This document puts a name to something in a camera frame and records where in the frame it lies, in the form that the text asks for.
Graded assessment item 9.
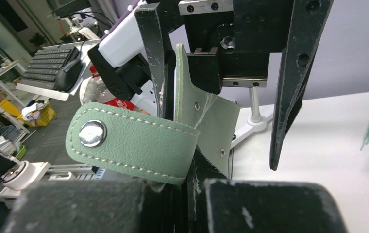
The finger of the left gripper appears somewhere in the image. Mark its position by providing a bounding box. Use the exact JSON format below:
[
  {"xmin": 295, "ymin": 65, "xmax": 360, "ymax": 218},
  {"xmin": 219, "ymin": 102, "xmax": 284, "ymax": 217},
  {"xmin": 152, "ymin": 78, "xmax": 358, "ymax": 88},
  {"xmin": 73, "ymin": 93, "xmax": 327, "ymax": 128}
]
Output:
[
  {"xmin": 135, "ymin": 3, "xmax": 176, "ymax": 120},
  {"xmin": 269, "ymin": 0, "xmax": 334, "ymax": 171}
]

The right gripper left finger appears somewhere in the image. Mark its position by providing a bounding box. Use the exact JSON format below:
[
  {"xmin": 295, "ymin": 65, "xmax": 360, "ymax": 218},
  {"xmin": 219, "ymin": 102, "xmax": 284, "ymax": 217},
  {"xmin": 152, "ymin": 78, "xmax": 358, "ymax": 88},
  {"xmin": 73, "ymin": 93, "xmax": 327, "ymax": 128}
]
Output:
[{"xmin": 1, "ymin": 178, "xmax": 172, "ymax": 233}]

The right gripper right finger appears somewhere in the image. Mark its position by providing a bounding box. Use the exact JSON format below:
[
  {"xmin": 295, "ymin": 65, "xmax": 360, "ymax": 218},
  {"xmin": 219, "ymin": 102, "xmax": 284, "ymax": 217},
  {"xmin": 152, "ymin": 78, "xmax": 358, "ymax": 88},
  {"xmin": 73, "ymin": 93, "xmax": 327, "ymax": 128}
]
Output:
[{"xmin": 187, "ymin": 154, "xmax": 347, "ymax": 233}]

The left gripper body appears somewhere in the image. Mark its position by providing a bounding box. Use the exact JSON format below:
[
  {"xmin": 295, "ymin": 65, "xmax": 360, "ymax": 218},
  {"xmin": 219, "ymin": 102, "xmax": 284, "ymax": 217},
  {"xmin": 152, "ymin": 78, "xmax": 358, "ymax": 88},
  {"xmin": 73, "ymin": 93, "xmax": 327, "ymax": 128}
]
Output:
[{"xmin": 146, "ymin": 0, "xmax": 294, "ymax": 94}]

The green leather card holder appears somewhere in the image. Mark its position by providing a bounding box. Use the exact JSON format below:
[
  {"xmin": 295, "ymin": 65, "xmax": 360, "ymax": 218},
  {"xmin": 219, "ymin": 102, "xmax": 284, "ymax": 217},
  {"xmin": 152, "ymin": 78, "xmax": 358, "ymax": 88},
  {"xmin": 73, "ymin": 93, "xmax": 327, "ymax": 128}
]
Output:
[{"xmin": 65, "ymin": 43, "xmax": 240, "ymax": 185}]

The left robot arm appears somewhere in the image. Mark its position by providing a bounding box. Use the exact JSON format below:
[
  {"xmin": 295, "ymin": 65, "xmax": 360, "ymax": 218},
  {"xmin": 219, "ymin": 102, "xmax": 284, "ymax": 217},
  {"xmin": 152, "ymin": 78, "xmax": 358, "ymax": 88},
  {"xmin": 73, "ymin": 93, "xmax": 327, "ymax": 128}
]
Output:
[{"xmin": 88, "ymin": 0, "xmax": 333, "ymax": 170}]

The red label bottle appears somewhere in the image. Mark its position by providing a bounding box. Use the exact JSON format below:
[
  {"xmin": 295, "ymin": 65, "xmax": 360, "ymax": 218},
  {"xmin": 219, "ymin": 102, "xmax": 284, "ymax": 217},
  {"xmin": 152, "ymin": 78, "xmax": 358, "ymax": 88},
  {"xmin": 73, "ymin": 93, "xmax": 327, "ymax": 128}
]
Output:
[{"xmin": 91, "ymin": 74, "xmax": 136, "ymax": 110}]

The black computer mouse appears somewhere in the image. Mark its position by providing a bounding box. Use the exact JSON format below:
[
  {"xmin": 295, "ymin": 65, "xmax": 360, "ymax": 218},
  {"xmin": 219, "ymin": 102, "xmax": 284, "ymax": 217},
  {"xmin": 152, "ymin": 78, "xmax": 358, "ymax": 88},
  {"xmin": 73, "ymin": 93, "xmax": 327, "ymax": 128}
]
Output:
[{"xmin": 55, "ymin": 58, "xmax": 83, "ymax": 92}]

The yellow storage crate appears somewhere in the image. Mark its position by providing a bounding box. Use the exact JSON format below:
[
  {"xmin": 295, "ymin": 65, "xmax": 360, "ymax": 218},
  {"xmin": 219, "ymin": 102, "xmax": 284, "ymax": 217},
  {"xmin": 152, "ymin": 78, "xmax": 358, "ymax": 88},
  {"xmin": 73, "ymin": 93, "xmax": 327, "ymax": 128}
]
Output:
[{"xmin": 0, "ymin": 100, "xmax": 57, "ymax": 128}]

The black computer keyboard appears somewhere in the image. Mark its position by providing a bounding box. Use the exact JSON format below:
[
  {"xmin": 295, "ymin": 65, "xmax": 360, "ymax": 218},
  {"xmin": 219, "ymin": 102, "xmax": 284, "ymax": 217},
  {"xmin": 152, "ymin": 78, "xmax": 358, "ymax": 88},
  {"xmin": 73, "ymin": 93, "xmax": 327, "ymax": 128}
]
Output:
[{"xmin": 20, "ymin": 47, "xmax": 81, "ymax": 91}]

